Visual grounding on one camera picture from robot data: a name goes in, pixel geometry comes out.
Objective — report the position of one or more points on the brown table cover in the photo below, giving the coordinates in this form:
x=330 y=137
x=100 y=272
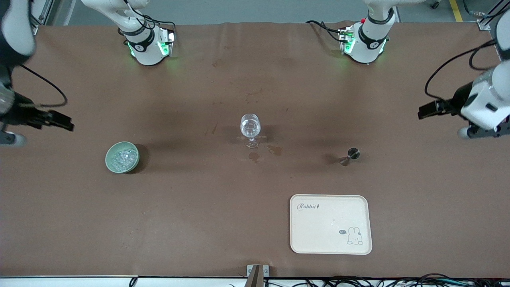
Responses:
x=199 y=219

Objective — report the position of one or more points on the clear wine glass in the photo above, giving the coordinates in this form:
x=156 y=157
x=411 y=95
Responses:
x=250 y=125

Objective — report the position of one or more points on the black caster wheel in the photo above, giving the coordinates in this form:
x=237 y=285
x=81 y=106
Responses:
x=435 y=4

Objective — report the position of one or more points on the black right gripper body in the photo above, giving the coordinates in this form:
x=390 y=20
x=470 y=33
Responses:
x=20 y=113

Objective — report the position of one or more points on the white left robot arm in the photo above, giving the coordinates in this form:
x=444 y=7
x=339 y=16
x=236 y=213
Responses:
x=368 y=44

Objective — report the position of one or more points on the steel jigger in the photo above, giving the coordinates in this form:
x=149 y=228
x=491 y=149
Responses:
x=353 y=153

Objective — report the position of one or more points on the black left camera mount plate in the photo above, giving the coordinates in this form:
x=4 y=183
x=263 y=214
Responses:
x=492 y=131

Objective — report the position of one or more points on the cream rabbit print tray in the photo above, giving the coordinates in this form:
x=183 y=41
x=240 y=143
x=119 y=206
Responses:
x=318 y=235

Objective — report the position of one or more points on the pale green bowl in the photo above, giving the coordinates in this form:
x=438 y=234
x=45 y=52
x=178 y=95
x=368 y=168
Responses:
x=109 y=159

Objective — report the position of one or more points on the clear ice cubes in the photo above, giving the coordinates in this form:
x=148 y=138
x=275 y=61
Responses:
x=122 y=158

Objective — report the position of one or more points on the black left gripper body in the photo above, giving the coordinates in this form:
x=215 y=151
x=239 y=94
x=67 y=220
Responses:
x=458 y=100

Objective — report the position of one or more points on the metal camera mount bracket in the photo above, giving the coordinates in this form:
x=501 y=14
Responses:
x=257 y=275

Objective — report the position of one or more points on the aluminium frame post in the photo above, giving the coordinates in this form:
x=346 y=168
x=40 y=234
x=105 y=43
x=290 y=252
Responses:
x=484 y=24
x=40 y=18

